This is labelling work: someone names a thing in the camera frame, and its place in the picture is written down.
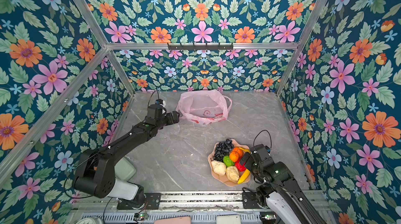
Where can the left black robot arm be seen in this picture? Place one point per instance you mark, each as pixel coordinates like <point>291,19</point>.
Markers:
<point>95,173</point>

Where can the green rectangular container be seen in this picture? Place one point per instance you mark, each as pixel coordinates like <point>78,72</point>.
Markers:
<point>124,169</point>

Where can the pale round fake fruit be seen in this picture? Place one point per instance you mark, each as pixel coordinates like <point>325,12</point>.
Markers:
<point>218,167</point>

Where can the white box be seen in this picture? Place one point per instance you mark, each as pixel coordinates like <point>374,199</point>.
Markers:
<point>228,219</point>

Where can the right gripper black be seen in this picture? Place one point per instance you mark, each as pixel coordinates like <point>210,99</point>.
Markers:
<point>248,160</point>

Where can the black hook rail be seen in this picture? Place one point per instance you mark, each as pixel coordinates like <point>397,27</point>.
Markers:
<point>200,46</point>

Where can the dark purple fake grapes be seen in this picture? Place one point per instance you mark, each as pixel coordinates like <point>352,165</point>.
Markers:
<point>223,149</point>

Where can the green fake custard apple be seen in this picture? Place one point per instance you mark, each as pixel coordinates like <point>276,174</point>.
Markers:
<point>228,162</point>

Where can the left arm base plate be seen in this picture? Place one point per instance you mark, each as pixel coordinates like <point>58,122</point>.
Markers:
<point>147,201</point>

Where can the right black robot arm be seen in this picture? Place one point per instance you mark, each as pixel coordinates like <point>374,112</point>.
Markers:
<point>278,189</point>

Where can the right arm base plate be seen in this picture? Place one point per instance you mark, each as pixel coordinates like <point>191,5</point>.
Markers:
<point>249,200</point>

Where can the pink plastic bag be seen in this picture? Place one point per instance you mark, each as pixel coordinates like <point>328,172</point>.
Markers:
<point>204,106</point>

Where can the white clock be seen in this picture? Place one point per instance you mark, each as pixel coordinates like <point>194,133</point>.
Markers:
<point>91,220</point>

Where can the orange fake fruit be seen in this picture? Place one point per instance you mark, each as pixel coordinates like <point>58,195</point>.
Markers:
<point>234,156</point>
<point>239,151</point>

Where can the beige fake potato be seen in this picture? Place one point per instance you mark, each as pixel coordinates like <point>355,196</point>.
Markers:
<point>232,174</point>

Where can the yellow fake banana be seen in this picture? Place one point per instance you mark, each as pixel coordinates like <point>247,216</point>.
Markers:
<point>246,173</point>

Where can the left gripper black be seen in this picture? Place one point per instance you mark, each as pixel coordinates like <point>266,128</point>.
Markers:
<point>170,120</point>

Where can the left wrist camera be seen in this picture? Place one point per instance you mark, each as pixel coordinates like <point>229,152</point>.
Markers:
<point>161,102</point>

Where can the pink flower-shaped plate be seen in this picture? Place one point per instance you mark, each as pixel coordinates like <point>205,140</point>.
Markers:
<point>223,179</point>

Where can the red fake fruit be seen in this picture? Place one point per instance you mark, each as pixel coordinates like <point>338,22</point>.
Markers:
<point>239,166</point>

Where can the pink phone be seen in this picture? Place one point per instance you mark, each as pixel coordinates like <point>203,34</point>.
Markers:
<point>175,220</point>

